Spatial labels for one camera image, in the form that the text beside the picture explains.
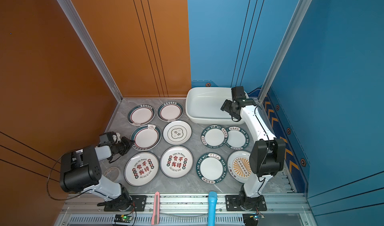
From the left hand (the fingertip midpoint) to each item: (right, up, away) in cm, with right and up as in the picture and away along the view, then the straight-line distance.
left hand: (134, 140), depth 95 cm
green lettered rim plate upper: (+52, +2, +1) cm, 52 cm away
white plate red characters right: (+28, -11, -9) cm, 32 cm away
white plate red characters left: (+9, -15, -11) cm, 20 cm away
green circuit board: (+6, -33, -25) cm, 42 cm away
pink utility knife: (+21, -32, -27) cm, 47 cm away
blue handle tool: (+48, -24, -23) cm, 58 cm away
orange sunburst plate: (+64, -13, -10) cm, 66 cm away
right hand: (+58, +19, -6) cm, 62 cm away
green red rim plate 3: (+20, +18, +15) cm, 31 cm away
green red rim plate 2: (-1, +16, +14) cm, 22 cm away
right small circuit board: (+69, -31, -26) cm, 80 cm away
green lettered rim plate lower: (+49, -14, -10) cm, 52 cm away
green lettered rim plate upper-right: (+67, +1, +1) cm, 67 cm away
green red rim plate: (+7, +1, +2) cm, 8 cm away
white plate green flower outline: (+27, +4, +4) cm, 28 cm away
